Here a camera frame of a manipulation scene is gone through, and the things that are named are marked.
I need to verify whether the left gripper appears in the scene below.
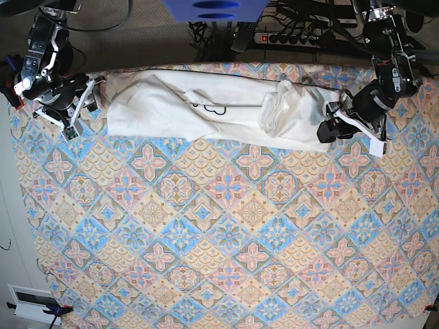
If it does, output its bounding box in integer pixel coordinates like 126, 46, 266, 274
317, 82, 393, 144

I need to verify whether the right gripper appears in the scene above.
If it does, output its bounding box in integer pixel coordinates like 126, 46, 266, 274
32, 73, 106, 119

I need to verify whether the white printed T-shirt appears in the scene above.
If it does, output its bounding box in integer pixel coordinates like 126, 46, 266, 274
106, 69, 341, 152

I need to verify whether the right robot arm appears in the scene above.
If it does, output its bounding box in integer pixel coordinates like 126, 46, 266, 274
13, 14, 358, 151

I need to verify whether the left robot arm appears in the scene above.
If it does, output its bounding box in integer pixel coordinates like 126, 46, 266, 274
318, 1, 438, 143

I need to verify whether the red black table clamp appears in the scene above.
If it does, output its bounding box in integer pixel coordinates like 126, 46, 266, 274
1, 55, 23, 110

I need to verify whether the white power strip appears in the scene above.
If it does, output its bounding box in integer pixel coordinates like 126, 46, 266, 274
254, 32, 318, 48

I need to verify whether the blue plastic bin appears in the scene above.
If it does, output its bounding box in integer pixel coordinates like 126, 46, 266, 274
163, 0, 269, 23

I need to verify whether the black round stool base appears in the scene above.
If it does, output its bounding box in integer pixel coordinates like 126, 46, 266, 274
405, 11, 425, 34

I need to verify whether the orange clamp at right edge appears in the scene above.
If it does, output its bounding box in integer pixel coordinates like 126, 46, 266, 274
425, 305, 438, 312

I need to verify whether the blue orange spring clamp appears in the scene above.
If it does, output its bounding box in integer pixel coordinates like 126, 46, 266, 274
6, 302, 73, 318

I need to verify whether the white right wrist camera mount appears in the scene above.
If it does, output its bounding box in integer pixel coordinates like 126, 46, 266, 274
33, 85, 94, 142

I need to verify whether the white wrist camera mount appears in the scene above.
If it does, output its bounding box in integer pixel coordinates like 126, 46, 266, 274
33, 85, 94, 142
343, 117, 391, 158

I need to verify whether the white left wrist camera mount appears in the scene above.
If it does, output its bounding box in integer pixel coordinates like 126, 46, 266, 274
343, 117, 391, 158

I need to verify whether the white wall socket box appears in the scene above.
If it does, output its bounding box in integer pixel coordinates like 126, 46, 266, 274
8, 284, 59, 325

